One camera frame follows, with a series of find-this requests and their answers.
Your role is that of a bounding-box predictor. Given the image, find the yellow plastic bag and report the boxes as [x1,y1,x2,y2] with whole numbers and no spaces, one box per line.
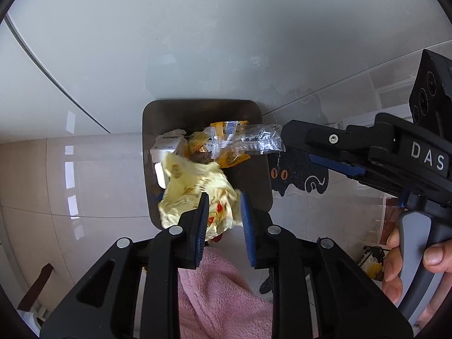
[358,245,385,281]

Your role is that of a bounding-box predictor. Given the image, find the black cat shaped mat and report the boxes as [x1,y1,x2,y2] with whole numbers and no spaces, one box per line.
[266,148,331,198]
[259,266,274,294]

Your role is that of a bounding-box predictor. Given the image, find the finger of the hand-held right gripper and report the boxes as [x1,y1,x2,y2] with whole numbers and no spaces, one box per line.
[281,120,375,165]
[308,155,366,178]

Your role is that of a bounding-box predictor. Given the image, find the white glossy base cabinet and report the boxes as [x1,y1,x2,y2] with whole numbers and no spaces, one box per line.
[0,0,452,145]

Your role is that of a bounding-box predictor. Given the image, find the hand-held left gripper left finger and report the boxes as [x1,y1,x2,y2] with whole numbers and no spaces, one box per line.
[40,192,210,339]

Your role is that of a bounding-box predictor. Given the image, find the yellow and clear snack bag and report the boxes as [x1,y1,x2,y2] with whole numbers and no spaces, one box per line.
[187,121,285,168]

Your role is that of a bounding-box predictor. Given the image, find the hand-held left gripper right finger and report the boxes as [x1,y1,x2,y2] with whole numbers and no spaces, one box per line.
[240,191,414,339]

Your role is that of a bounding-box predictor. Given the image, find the pink fleece pants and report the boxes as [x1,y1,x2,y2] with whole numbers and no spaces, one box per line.
[177,245,274,339]

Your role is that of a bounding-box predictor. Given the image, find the white and pink carton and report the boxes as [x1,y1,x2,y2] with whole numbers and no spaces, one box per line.
[150,134,186,165]

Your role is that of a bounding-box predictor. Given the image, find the grey trash bin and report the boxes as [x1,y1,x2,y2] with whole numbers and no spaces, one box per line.
[142,99,273,232]

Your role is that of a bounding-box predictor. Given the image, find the person's right hand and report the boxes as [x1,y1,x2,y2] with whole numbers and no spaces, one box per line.
[382,225,452,329]

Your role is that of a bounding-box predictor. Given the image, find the clear plastic bottle blue cap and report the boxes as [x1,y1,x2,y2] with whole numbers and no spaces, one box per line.
[154,162,173,202]

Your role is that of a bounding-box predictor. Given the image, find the brown wooden chair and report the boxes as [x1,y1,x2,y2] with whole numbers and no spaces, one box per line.
[18,263,53,311]

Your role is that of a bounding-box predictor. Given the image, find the pale yellow wrapper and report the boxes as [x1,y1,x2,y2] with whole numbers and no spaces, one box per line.
[157,153,244,242]

